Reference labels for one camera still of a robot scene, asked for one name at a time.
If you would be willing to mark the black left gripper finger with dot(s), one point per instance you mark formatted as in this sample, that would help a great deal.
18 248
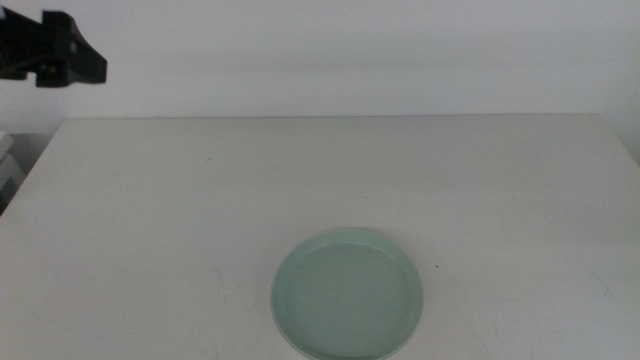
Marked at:
70 57

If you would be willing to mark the pale green shallow bowl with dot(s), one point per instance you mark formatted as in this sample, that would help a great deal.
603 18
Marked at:
347 300

